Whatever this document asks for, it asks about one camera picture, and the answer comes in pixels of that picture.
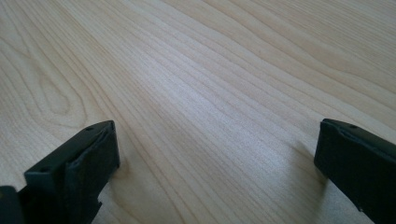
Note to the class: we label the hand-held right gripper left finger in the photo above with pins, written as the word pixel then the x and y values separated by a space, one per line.
pixel 77 168

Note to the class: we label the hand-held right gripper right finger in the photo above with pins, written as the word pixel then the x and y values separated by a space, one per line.
pixel 358 165

